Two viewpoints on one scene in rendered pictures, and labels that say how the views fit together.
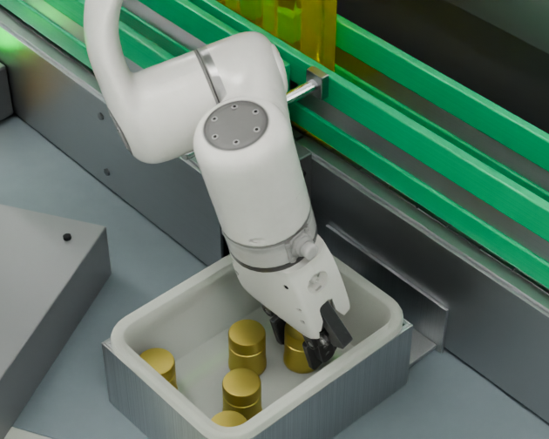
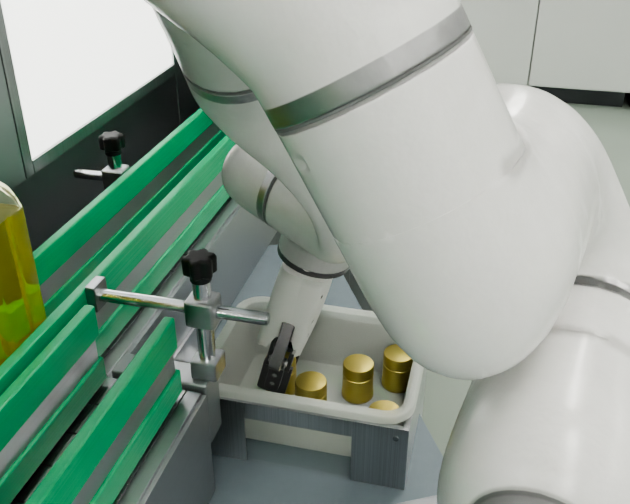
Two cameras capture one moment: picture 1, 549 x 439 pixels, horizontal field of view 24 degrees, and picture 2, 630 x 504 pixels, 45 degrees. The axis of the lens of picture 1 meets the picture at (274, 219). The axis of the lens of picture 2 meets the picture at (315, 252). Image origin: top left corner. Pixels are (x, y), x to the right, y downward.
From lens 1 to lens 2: 131 cm
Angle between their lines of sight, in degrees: 92
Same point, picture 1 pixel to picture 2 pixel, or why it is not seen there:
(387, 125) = (135, 251)
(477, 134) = (90, 242)
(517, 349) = (224, 273)
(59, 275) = not seen: outside the picture
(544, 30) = (6, 172)
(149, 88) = not seen: hidden behind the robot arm
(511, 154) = (108, 225)
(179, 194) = (184, 484)
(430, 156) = (157, 231)
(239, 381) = (359, 363)
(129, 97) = not seen: hidden behind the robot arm
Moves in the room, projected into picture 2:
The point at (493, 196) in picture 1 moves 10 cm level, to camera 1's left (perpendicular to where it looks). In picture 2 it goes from (184, 202) to (225, 236)
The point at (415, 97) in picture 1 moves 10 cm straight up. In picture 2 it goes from (51, 280) to (33, 190)
